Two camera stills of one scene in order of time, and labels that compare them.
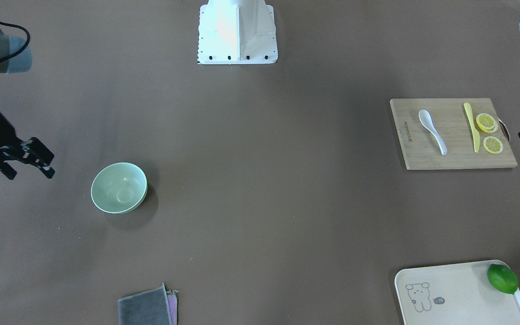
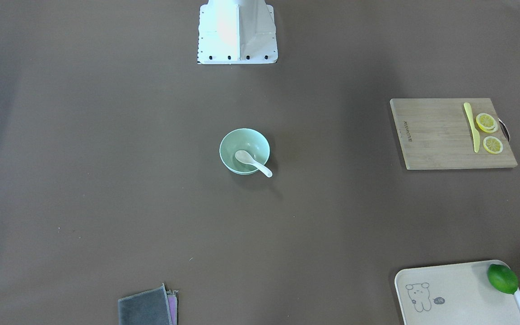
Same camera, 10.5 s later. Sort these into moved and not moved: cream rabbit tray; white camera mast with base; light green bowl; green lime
Moved: light green bowl
Not moved: cream rabbit tray; white camera mast with base; green lime
